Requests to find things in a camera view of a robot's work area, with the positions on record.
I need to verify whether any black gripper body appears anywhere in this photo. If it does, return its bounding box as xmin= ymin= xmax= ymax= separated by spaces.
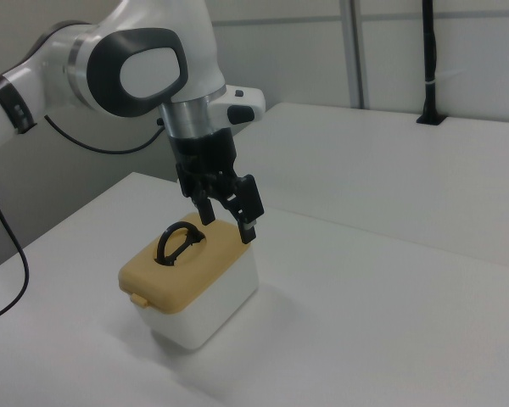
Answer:
xmin=167 ymin=126 xmax=238 ymax=199

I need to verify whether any black lid carry handle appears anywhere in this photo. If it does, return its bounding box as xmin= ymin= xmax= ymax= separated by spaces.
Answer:
xmin=154 ymin=220 xmax=205 ymax=268

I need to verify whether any tan plastic case lid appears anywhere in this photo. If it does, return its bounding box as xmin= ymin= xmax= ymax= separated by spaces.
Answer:
xmin=117 ymin=211 xmax=252 ymax=317

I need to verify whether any white plastic tool case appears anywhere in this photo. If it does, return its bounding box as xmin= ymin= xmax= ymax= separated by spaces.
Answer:
xmin=131 ymin=243 xmax=260 ymax=352

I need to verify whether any black mounting pole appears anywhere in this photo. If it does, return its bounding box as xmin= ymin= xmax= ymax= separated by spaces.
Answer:
xmin=415 ymin=0 xmax=445 ymax=127

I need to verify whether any grey partition post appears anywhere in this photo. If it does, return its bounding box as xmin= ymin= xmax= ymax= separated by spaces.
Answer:
xmin=346 ymin=0 xmax=369 ymax=110

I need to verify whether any black hanging arm cable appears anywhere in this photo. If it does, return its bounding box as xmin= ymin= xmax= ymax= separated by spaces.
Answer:
xmin=0 ymin=114 xmax=166 ymax=326

